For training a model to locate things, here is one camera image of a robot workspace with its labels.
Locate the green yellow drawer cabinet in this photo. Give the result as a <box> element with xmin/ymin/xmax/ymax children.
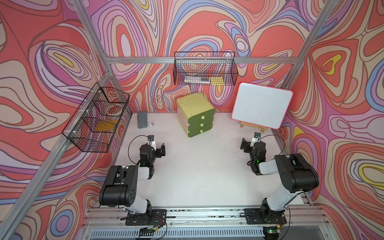
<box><xmin>177</xmin><ymin>92</ymin><xmax>216</xmax><ymax>138</ymax></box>

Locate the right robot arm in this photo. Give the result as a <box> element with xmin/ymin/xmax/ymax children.
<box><xmin>240</xmin><ymin>138</ymin><xmax>320</xmax><ymax>224</ymax></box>

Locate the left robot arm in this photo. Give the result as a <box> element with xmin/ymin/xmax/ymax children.
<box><xmin>99</xmin><ymin>144</ymin><xmax>167</xmax><ymax>229</ymax></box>

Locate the wooden whiteboard easel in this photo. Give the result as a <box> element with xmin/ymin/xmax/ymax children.
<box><xmin>241</xmin><ymin>122</ymin><xmax>269</xmax><ymax>133</ymax></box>

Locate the grey whiteboard eraser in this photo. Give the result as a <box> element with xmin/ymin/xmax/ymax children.
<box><xmin>137</xmin><ymin>111</ymin><xmax>148</xmax><ymax>129</ymax></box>

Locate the pink framed whiteboard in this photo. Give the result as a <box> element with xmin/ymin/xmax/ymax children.
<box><xmin>232</xmin><ymin>83</ymin><xmax>294</xmax><ymax>130</ymax></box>

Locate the yellow item in left basket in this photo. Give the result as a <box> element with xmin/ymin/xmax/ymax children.
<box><xmin>93</xmin><ymin>121</ymin><xmax>118</xmax><ymax>133</ymax></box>

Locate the yellow item in basket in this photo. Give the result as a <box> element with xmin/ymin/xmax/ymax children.
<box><xmin>210</xmin><ymin>77</ymin><xmax>225</xmax><ymax>86</ymax></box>
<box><xmin>93</xmin><ymin>121</ymin><xmax>118</xmax><ymax>133</ymax></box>

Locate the yellow item in back basket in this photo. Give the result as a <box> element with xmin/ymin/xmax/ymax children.
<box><xmin>210</xmin><ymin>77</ymin><xmax>225</xmax><ymax>86</ymax></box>

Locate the green circuit board left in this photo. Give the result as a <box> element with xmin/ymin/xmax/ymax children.
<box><xmin>139</xmin><ymin>228</ymin><xmax>159</xmax><ymax>236</ymax></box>

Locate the green circuit board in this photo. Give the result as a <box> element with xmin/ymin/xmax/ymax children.
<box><xmin>263</xmin><ymin>227</ymin><xmax>281</xmax><ymax>235</ymax></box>
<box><xmin>139</xmin><ymin>228</ymin><xmax>159</xmax><ymax>236</ymax></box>

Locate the green circuit board right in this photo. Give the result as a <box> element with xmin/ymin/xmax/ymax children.
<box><xmin>263</xmin><ymin>227</ymin><xmax>281</xmax><ymax>235</ymax></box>

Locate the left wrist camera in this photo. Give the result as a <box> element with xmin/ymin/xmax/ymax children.
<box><xmin>148</xmin><ymin>135</ymin><xmax>156</xmax><ymax>150</ymax></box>

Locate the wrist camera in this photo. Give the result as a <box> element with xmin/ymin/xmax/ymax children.
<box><xmin>148</xmin><ymin>135</ymin><xmax>156</xmax><ymax>150</ymax></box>
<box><xmin>250</xmin><ymin>132</ymin><xmax>261</xmax><ymax>147</ymax></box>

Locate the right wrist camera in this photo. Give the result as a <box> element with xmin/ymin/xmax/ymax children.
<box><xmin>250</xmin><ymin>132</ymin><xmax>261</xmax><ymax>147</ymax></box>

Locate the left wire basket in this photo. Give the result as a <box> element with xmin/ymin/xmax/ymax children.
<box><xmin>62</xmin><ymin>83</ymin><xmax>130</xmax><ymax>153</ymax></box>

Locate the wire basket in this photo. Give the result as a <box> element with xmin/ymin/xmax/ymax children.
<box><xmin>62</xmin><ymin>83</ymin><xmax>130</xmax><ymax>153</ymax></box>
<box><xmin>173</xmin><ymin>50</ymin><xmax>239</xmax><ymax>86</ymax></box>

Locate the back wire basket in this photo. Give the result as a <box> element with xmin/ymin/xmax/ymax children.
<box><xmin>173</xmin><ymin>50</ymin><xmax>239</xmax><ymax>86</ymax></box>

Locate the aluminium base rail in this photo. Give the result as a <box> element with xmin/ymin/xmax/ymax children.
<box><xmin>75</xmin><ymin>205</ymin><xmax>337</xmax><ymax>240</ymax></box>

